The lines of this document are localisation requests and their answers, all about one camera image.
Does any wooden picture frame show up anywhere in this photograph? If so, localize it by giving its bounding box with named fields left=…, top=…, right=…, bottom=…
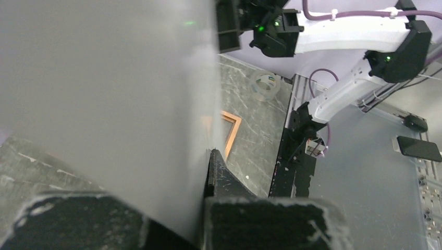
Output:
left=203, top=109, right=242, bottom=161

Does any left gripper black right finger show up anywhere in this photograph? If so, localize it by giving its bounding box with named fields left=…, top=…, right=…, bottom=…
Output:
left=203, top=149, right=352, bottom=249

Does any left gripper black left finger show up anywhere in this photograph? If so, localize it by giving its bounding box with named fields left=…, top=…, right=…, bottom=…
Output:
left=1, top=193, right=196, bottom=249

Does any black smartphone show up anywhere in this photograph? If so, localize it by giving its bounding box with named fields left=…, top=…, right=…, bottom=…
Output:
left=397, top=136, right=441, bottom=163

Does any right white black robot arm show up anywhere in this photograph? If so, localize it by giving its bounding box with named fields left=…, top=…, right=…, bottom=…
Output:
left=224, top=0, right=441, bottom=86

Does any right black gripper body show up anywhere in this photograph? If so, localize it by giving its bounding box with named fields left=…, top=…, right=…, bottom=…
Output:
left=215, top=0, right=304, bottom=58

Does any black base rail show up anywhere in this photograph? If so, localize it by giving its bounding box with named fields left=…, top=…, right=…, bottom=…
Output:
left=268, top=102, right=329, bottom=199

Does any plant photo print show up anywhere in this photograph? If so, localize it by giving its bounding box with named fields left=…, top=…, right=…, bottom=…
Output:
left=1, top=1, right=224, bottom=243

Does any clear tape roll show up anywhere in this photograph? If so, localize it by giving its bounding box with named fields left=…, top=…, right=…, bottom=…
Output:
left=249, top=70, right=280, bottom=102

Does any black computer mouse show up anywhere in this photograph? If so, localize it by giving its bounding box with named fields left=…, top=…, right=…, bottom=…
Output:
left=403, top=114, right=428, bottom=133

